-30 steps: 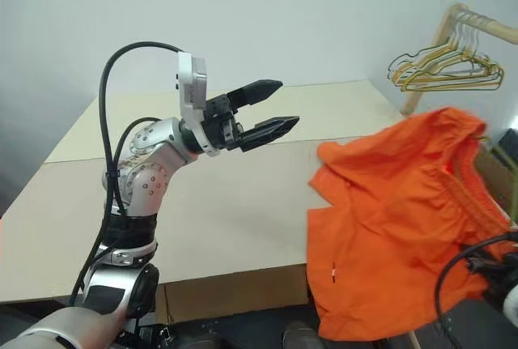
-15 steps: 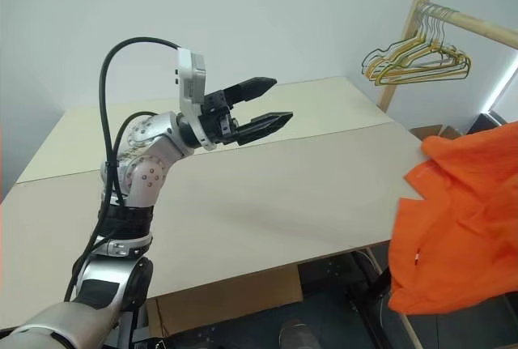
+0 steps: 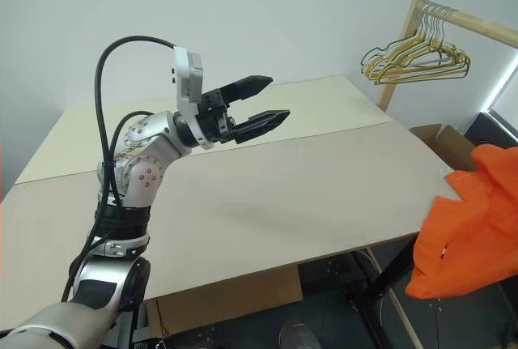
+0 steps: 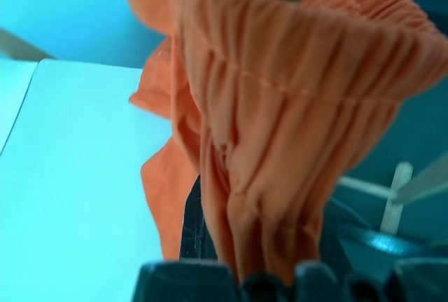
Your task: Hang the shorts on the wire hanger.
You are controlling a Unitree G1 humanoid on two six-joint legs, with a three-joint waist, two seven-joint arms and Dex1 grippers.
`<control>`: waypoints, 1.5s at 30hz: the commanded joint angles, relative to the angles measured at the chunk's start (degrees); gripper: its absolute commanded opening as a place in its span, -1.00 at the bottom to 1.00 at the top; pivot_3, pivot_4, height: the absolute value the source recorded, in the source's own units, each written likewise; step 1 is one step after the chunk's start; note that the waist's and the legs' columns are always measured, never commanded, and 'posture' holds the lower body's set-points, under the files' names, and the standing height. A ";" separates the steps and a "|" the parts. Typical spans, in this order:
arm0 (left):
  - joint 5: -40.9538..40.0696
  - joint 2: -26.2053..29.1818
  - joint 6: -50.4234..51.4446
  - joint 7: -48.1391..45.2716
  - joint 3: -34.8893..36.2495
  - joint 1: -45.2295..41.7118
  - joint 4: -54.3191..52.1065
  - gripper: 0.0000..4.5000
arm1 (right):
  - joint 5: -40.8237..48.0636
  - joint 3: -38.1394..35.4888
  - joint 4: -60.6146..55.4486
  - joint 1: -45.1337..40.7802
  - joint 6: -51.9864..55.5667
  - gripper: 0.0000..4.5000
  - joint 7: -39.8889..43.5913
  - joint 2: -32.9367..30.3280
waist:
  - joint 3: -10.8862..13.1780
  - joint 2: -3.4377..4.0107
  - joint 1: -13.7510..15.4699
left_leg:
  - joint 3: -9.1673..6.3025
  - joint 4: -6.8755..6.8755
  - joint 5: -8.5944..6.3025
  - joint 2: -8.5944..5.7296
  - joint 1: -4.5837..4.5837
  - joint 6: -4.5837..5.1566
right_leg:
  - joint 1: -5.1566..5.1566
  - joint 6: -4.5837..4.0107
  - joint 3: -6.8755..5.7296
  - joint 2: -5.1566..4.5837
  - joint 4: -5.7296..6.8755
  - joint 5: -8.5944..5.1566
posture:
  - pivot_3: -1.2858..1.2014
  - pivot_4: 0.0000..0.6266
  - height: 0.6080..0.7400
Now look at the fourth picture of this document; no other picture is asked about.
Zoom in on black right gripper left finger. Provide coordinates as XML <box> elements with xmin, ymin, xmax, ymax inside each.
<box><xmin>178</xmin><ymin>172</ymin><xmax>220</xmax><ymax>265</ymax></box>

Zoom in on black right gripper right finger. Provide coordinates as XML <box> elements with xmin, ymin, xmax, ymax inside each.
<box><xmin>317</xmin><ymin>226</ymin><xmax>353</xmax><ymax>272</ymax></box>

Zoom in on orange shorts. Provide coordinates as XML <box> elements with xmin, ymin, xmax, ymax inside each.
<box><xmin>125</xmin><ymin>0</ymin><xmax>448</xmax><ymax>286</ymax></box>

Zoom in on wooden clothes rack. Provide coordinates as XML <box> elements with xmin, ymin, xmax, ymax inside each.
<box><xmin>338</xmin><ymin>161</ymin><xmax>448</xmax><ymax>235</ymax></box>

